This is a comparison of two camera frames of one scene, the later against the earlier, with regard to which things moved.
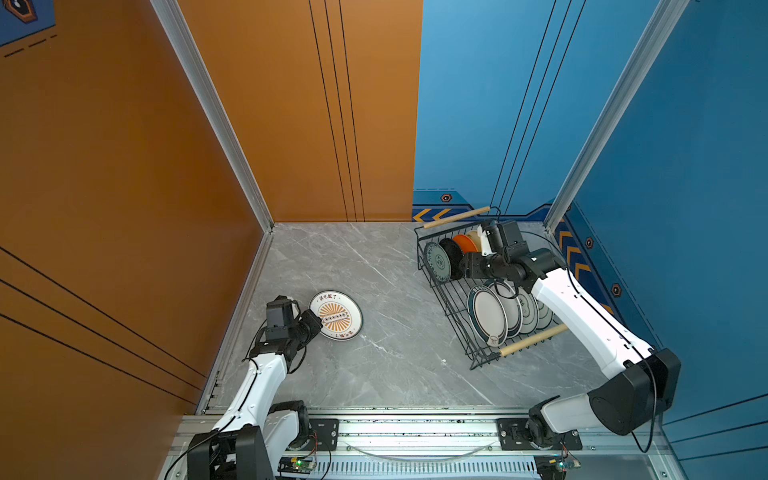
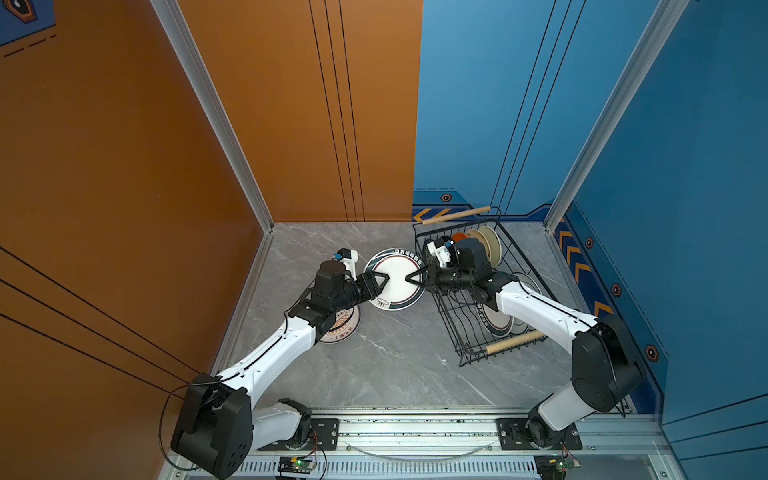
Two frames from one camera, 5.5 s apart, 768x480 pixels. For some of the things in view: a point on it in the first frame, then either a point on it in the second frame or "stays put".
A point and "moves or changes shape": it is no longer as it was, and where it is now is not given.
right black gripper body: x=489 y=267 → x=448 y=279
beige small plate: x=474 y=236 stays put
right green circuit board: x=554 y=467 stays put
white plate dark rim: x=488 y=315 → x=398 y=293
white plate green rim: x=513 y=306 moves or changes shape
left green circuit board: x=296 y=465 stays put
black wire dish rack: x=488 y=319 stays put
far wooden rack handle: x=456 y=217 stays put
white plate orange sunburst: x=342 y=317 stays put
